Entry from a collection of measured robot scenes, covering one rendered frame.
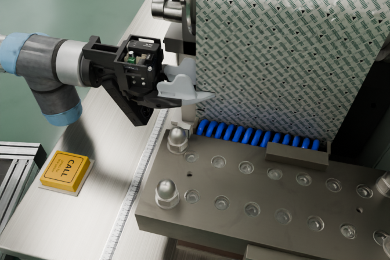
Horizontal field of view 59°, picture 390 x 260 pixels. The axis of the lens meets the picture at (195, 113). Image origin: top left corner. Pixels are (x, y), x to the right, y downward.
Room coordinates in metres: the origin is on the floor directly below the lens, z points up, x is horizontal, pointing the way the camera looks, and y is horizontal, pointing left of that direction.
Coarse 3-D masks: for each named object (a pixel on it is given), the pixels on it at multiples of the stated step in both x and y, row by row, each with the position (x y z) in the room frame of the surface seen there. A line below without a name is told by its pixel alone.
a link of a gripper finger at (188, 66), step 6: (186, 60) 0.42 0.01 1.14; (192, 60) 0.41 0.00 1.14; (168, 66) 0.42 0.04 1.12; (174, 66) 0.42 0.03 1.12; (180, 66) 0.42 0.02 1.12; (186, 66) 0.42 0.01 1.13; (192, 66) 0.41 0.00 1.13; (168, 72) 0.42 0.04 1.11; (174, 72) 0.42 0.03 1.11; (180, 72) 0.42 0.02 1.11; (186, 72) 0.42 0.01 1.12; (192, 72) 0.41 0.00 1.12; (168, 78) 0.42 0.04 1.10; (174, 78) 0.42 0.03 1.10; (192, 78) 0.41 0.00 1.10
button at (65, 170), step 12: (60, 156) 0.38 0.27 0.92; (72, 156) 0.38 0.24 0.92; (84, 156) 0.38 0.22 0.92; (48, 168) 0.35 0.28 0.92; (60, 168) 0.35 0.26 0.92; (72, 168) 0.35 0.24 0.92; (84, 168) 0.36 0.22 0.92; (48, 180) 0.32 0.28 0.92; (60, 180) 0.32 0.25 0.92; (72, 180) 0.32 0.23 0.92
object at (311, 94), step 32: (224, 64) 0.38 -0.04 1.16; (256, 64) 0.37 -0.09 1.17; (288, 64) 0.36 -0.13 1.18; (320, 64) 0.35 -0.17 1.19; (352, 64) 0.34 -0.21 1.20; (224, 96) 0.38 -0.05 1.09; (256, 96) 0.37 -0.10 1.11; (288, 96) 0.36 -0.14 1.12; (320, 96) 0.35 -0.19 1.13; (352, 96) 0.34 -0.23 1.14; (256, 128) 0.37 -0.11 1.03; (288, 128) 0.35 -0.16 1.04; (320, 128) 0.34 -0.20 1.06
